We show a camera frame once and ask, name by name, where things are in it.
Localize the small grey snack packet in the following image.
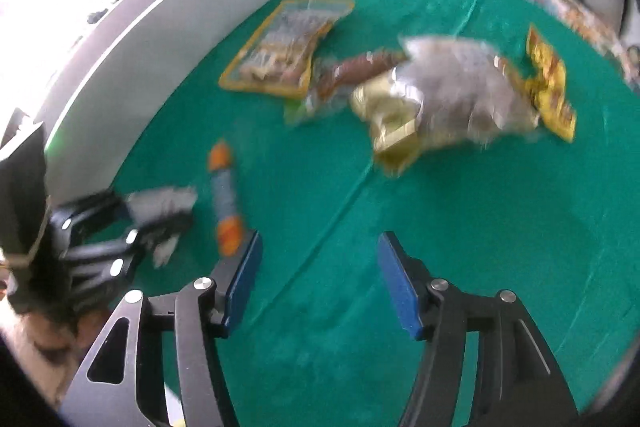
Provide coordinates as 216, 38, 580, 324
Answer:
125, 186, 198, 269

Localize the orange ended sausage snack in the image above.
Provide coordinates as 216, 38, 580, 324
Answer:
207, 140, 245, 257

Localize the yellow framed snack packet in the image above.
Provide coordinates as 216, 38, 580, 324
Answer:
218, 0, 355, 100

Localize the brown squid snack packet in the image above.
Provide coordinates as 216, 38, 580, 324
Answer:
283, 49, 407, 126

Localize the yellow spicy snack packet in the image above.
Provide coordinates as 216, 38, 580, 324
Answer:
524, 25, 577, 143

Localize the silver gold snack bag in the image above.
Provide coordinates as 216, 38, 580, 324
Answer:
350, 36, 539, 176

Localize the white cardboard box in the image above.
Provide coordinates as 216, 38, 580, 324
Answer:
36, 0, 270, 204

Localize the green table cloth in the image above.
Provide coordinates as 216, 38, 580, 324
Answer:
115, 0, 639, 426

